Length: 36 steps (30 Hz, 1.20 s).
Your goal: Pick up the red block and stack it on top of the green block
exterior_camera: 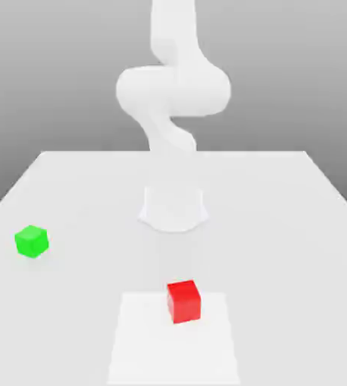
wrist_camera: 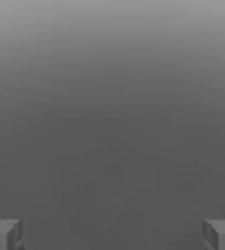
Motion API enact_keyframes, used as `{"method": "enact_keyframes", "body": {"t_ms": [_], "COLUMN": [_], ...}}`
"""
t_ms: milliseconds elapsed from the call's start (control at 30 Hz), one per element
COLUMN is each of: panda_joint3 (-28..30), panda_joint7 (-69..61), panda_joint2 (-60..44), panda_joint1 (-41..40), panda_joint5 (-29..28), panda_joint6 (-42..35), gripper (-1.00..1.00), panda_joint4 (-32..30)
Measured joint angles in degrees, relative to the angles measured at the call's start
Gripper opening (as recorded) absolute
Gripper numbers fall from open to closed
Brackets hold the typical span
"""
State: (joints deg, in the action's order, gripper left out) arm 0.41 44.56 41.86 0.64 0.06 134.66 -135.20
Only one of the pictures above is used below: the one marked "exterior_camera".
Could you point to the small green cube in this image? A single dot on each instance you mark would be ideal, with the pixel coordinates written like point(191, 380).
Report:
point(31, 242)

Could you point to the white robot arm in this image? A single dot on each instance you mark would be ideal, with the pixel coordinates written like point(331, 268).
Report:
point(173, 90)

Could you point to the small red cube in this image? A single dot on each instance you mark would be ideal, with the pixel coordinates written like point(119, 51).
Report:
point(184, 302)

